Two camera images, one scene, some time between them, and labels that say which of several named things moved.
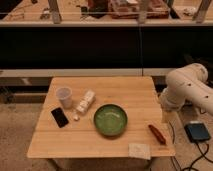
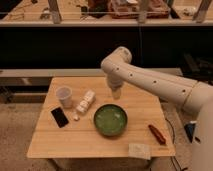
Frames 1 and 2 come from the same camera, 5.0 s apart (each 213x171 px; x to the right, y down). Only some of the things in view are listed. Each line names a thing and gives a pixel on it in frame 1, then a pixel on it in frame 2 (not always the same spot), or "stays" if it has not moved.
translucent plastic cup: x=64 y=95 stays
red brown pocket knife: x=160 y=137 stays
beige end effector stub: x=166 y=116 to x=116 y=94
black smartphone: x=60 y=117 stays
